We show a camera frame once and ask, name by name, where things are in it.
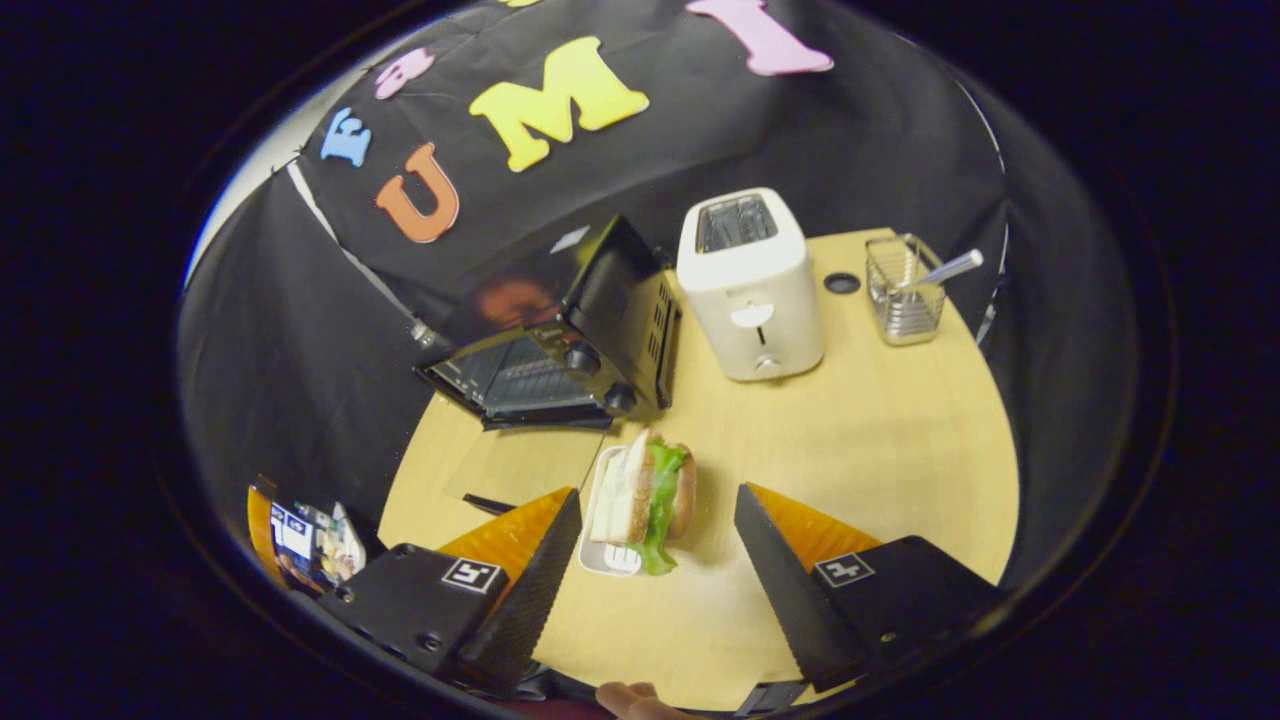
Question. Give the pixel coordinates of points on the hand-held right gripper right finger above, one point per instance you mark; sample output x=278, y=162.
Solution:
x=790, y=600

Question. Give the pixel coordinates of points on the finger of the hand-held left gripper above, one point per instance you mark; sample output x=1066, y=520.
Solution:
x=290, y=535

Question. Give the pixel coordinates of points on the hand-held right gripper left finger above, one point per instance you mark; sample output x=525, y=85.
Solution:
x=540, y=600

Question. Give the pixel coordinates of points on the lettuce sandwich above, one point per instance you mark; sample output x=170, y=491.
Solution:
x=640, y=495

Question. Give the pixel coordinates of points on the black electric oven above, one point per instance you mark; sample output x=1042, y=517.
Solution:
x=610, y=290

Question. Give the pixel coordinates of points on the small white dish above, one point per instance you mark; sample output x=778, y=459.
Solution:
x=605, y=560

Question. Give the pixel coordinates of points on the clear water bottle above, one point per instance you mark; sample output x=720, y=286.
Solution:
x=423, y=332

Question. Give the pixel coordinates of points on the white toaster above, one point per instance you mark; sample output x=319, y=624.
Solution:
x=750, y=300

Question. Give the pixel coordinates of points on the black table grommet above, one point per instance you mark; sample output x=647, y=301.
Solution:
x=842, y=283

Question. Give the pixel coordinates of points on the metal utensil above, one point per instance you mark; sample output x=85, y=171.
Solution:
x=950, y=268

